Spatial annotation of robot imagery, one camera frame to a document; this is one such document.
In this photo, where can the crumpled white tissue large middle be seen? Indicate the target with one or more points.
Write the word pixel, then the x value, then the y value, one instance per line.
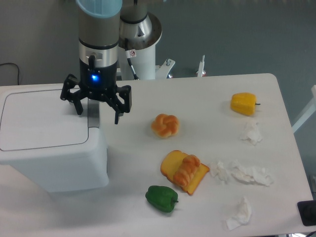
pixel 253 175

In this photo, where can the white trash can body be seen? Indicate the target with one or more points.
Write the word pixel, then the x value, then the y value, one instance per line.
pixel 64 168

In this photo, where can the white pedestal base bracket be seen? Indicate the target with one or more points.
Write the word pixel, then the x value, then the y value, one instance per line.
pixel 163 71

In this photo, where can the crumpled white tissue lower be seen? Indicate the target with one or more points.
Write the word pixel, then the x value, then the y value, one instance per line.
pixel 242 216

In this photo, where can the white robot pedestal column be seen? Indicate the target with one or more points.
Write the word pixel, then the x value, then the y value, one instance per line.
pixel 137 48

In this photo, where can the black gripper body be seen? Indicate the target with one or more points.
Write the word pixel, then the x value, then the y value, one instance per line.
pixel 98 83

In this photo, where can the crumpled white tissue upper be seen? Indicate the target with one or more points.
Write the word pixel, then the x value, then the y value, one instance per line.
pixel 251 133

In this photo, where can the knotted bread roll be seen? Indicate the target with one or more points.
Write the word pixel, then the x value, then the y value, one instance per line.
pixel 165 125

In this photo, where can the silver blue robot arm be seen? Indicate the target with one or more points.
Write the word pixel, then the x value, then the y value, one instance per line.
pixel 99 29

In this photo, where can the crumpled white tissue small middle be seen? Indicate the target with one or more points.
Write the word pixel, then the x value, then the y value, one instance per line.
pixel 218 170

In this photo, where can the white frame leg right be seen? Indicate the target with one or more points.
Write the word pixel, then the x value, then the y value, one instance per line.
pixel 306 112

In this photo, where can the braided croissant bread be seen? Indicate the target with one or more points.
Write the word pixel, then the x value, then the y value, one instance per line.
pixel 186 171

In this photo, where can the white levelling foot post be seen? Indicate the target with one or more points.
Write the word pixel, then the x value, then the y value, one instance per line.
pixel 201 72

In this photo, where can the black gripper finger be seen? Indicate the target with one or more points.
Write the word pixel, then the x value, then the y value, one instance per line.
pixel 119 98
pixel 73 97

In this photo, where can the yellow bell pepper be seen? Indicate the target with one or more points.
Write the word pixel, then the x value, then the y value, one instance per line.
pixel 244 103

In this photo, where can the black device at edge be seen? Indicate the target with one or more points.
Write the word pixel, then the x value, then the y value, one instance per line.
pixel 307 211

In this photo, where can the white trash can lid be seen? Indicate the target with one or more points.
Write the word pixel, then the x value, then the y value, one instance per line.
pixel 40 119

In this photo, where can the green bell pepper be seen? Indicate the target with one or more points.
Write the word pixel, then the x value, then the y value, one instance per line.
pixel 162 198

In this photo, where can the toast bread slice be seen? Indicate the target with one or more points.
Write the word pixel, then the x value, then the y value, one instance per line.
pixel 171 163

